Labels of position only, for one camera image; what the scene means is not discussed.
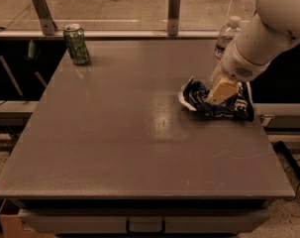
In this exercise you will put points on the cardboard box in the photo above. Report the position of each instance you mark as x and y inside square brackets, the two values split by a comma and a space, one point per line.
[12, 225]

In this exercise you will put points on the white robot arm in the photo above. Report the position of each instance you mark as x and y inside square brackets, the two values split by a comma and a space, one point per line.
[273, 29]

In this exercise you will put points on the left metal bracket post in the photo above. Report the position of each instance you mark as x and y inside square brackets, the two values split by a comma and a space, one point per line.
[47, 24]

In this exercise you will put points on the green soda can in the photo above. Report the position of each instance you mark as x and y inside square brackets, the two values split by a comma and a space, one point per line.
[75, 41]

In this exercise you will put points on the clear plastic water bottle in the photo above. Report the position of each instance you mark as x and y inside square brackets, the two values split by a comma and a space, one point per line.
[226, 35]

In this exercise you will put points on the blue Kettle chip bag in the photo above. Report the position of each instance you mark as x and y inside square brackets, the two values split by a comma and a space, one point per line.
[193, 95]

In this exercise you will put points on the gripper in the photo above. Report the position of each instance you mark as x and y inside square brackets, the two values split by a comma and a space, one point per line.
[235, 65]

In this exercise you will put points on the grey drawer with handle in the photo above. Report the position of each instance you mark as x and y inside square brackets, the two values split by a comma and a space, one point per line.
[210, 221]

